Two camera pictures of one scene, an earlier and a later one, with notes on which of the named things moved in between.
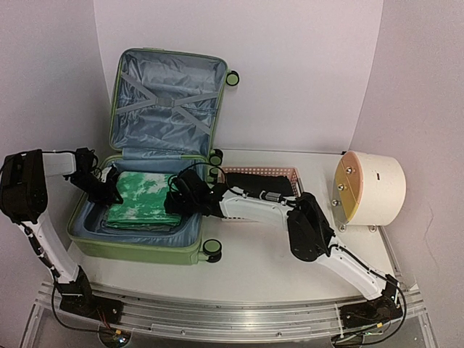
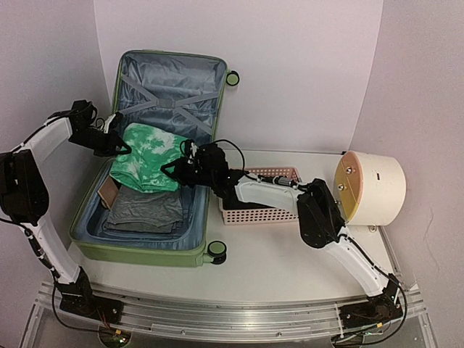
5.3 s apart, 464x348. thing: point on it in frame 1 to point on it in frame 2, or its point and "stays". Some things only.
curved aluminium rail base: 151,321 stays
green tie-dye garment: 143,195 to 151,150
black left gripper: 106,196 to 109,148
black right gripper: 172,205 to 180,177
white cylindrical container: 368,189 stays
